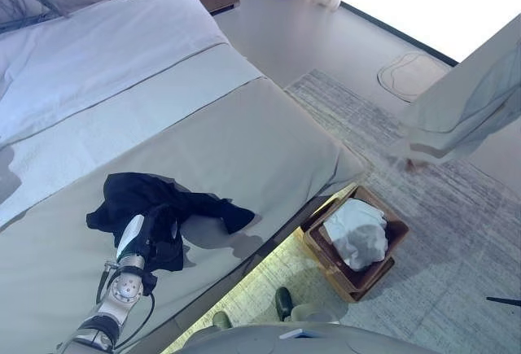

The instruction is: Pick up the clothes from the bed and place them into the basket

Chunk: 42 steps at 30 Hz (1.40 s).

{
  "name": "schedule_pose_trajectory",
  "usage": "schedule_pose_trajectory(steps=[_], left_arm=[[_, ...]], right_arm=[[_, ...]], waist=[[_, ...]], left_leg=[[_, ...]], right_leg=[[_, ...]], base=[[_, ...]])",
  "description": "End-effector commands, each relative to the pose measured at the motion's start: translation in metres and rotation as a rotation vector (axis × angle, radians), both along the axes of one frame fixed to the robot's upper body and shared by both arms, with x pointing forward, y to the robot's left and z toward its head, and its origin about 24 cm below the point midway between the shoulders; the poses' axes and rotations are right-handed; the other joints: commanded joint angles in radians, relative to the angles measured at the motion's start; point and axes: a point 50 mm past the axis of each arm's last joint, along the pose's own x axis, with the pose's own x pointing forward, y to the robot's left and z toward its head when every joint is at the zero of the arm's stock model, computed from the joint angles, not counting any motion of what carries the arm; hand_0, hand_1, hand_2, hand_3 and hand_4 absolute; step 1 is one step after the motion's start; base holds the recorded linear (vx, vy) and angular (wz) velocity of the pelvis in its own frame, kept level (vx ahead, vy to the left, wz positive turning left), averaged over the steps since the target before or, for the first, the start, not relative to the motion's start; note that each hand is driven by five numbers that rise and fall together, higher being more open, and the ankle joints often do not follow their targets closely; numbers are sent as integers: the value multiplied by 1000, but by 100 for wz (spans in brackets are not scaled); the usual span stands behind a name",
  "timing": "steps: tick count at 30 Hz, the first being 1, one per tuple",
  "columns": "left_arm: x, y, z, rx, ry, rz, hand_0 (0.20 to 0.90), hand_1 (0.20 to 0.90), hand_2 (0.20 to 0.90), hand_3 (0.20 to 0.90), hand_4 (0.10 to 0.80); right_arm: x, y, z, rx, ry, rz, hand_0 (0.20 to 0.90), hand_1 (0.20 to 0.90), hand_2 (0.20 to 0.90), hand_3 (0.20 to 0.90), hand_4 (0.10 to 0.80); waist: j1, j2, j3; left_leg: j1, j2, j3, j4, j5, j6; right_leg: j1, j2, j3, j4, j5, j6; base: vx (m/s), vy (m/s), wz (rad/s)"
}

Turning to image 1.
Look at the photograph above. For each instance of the grey patterned cushion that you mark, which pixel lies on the grey patterned cushion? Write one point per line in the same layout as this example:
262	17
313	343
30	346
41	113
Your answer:
20	0

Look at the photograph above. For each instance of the white duvet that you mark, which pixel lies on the white duvet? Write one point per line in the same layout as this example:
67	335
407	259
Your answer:
102	53

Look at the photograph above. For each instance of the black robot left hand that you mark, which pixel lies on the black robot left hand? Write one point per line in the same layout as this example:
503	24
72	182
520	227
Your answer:
132	234

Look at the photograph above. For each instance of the beige garment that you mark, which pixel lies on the beige garment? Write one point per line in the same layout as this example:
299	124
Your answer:
460	97

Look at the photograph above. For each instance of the beige floor mat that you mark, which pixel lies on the beige floor mat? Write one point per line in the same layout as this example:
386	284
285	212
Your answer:
411	73

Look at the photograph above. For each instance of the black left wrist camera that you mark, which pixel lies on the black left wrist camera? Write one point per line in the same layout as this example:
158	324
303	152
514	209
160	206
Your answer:
148	282

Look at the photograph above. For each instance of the grey area rug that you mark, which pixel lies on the grey area rug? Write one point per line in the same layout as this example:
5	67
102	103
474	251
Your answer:
447	228

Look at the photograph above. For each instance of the white quilted blanket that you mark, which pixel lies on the white quilted blanket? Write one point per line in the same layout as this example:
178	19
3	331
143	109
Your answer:
102	138

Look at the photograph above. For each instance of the black garment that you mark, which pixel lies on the black garment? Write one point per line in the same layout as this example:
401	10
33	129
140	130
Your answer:
195	205

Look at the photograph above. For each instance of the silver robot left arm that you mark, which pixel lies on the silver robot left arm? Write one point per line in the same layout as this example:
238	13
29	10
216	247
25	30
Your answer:
124	289

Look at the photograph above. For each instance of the white garment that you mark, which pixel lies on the white garment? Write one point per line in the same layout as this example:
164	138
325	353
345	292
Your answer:
358	236

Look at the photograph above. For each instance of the robot left leg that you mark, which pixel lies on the robot left leg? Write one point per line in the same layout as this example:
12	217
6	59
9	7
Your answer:
221	319

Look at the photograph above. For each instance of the bed with grey cover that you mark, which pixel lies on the bed with grey cover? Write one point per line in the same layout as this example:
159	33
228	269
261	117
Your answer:
224	138

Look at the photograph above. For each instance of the grey robot torso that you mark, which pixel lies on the grey robot torso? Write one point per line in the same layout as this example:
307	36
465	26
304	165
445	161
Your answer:
305	342

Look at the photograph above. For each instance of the brown wicker basket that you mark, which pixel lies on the brown wicker basket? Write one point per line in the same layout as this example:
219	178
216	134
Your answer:
390	224

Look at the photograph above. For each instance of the robot right leg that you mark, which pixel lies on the robot right leg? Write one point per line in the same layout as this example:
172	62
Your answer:
283	303

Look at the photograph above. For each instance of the robot leg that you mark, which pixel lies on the robot leg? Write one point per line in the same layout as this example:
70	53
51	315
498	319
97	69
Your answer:
221	319
283	303

